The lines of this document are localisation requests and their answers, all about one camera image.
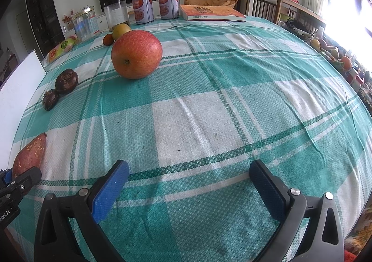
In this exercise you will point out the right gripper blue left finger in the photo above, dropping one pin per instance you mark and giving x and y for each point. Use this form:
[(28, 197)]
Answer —
[(55, 239)]

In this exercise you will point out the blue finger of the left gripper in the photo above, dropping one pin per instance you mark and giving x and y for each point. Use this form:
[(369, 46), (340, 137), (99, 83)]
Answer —
[(20, 185)]

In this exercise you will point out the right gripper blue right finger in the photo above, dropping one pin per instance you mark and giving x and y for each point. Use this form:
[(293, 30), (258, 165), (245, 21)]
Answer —
[(322, 240)]

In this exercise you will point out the long brown sweet potato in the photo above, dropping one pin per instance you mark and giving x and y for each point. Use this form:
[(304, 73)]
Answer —
[(30, 156)]

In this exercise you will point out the dark wrinkled fruit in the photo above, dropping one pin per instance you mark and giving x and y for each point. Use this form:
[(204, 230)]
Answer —
[(50, 99), (66, 82)]

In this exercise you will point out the large red apple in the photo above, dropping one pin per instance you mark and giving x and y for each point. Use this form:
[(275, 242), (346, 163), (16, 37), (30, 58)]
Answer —
[(136, 54)]

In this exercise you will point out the small orange tangerine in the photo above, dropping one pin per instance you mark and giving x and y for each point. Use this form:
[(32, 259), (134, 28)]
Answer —
[(108, 40)]

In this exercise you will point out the yellow green citrus fruit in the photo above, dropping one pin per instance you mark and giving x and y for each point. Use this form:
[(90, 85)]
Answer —
[(120, 30)]

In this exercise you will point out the fruit pattern pillow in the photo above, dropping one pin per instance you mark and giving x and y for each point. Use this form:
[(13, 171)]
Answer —
[(62, 48)]

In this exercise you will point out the teal plaid tablecloth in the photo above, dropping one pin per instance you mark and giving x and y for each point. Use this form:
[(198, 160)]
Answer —
[(224, 94)]

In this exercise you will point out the red flower pot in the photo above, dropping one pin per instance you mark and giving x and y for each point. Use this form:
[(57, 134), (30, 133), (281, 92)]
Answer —
[(68, 19)]

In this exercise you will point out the dark display cabinet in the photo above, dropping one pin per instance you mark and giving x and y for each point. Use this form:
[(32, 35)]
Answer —
[(45, 24)]

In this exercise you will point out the clear jar gold lid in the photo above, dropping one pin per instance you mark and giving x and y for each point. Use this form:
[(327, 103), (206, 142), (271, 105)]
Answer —
[(85, 24)]

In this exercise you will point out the clear jar black lid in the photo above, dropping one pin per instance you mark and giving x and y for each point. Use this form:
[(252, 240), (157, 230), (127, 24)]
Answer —
[(116, 13)]

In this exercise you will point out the red food can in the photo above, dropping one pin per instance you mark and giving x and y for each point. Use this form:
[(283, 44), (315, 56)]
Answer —
[(143, 11), (169, 9)]

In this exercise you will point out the wooden chair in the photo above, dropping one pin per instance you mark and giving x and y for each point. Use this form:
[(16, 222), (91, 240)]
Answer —
[(265, 9)]

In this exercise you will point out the orange book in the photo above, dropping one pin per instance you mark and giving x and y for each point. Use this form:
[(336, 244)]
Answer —
[(202, 12)]

